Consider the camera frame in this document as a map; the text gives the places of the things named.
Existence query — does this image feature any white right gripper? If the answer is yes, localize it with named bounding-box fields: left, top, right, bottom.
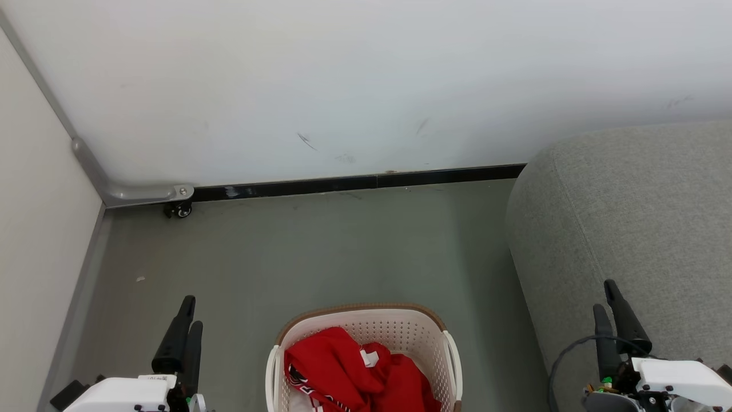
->
left=583, top=279, right=732, bottom=412

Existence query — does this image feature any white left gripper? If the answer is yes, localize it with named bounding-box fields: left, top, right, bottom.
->
left=63, top=295, right=204, bottom=412

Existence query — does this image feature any red garment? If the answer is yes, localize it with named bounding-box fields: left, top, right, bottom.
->
left=284, top=327, right=442, bottom=412

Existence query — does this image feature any grey fabric sofa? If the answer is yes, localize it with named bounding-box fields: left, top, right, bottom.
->
left=506, top=119, right=732, bottom=412

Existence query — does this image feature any cream perforated laundry basket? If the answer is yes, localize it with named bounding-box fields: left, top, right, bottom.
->
left=265, top=303, right=463, bottom=412

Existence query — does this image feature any black baseboard strip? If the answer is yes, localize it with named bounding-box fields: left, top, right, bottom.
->
left=192, top=164, right=527, bottom=202

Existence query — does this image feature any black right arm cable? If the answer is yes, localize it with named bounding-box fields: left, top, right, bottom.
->
left=547, top=335, right=650, bottom=412

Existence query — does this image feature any grey metal frame bracket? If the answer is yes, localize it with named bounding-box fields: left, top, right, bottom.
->
left=0, top=10, right=195, bottom=208

